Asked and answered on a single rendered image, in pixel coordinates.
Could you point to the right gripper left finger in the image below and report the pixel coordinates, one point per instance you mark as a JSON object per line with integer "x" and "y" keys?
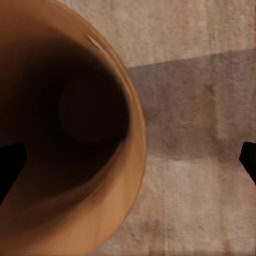
{"x": 12, "y": 160}

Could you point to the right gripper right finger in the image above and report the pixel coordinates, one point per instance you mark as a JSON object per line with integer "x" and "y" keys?
{"x": 248, "y": 158}

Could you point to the trash can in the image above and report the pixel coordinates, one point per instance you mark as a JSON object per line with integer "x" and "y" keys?
{"x": 81, "y": 121}

